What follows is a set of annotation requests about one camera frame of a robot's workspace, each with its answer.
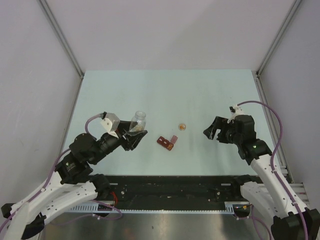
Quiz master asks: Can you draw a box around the red pill organizer box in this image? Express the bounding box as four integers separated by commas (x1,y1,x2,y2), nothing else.
156,135,178,151

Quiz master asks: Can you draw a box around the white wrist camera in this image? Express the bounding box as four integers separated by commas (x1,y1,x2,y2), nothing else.
100,112,120,139
227,104,245,124

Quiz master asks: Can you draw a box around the white slotted cable duct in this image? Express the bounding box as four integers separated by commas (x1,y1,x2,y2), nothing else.
67,201,237,215

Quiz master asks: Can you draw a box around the aluminium frame post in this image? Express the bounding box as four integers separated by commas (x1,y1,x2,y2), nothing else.
37,0,85,79
256,0,305,76

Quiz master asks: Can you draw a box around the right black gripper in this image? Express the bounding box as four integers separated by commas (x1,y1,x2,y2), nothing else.
203,116,242,146

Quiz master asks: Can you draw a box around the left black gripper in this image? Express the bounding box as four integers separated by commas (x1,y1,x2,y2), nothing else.
90,120,148,164

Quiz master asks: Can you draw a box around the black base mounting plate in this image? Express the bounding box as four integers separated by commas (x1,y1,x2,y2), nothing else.
97,175,262,211

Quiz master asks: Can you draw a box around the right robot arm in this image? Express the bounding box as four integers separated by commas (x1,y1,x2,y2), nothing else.
203,114,320,240

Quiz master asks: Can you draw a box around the left aluminium frame post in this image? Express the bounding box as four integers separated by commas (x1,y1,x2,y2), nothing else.
37,0,85,79

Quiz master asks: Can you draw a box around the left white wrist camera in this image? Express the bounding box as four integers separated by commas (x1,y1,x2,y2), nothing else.
100,112,120,139

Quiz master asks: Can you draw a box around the white bottle cap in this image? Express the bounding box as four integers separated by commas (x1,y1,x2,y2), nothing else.
178,123,187,131

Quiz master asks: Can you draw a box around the right aluminium frame post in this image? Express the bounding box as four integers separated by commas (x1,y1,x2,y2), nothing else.
256,0,305,76

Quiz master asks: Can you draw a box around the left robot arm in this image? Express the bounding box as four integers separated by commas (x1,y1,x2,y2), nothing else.
1,116,148,240

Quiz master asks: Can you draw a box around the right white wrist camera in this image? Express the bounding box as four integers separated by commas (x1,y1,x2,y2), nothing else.
227,104,245,124

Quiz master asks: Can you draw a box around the clear pill bottle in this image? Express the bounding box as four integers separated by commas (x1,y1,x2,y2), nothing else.
129,111,146,132

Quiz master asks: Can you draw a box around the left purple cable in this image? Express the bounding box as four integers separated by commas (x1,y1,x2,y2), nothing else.
0,112,123,231

